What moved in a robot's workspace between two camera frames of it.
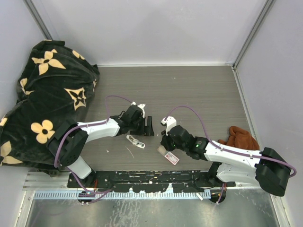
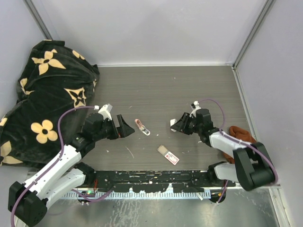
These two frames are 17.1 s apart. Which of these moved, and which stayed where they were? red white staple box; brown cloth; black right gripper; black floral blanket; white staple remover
Moved: white staple remover; black right gripper
Stayed: black floral blanket; brown cloth; red white staple box
